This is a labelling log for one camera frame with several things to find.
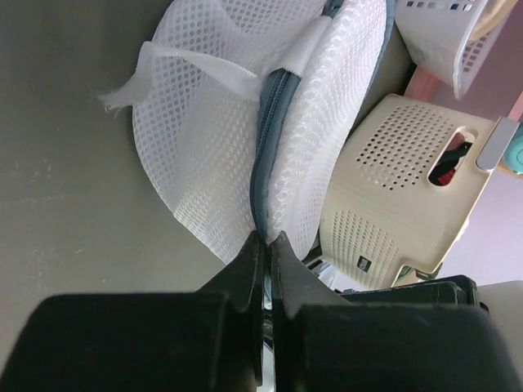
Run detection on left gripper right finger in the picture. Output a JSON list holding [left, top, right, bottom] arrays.
[[270, 234, 522, 391]]

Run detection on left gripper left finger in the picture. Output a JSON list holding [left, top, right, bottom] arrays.
[[1, 232, 266, 391]]

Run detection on white mesh laundry bag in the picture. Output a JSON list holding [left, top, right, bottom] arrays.
[[100, 1, 396, 263]]

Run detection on cream laundry hamper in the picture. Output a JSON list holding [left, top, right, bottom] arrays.
[[320, 95, 495, 289]]

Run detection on teal pink headphones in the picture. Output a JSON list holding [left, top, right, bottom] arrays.
[[503, 131, 523, 175]]

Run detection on white perforated plastic basket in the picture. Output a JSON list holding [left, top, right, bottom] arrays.
[[396, 0, 517, 101]]

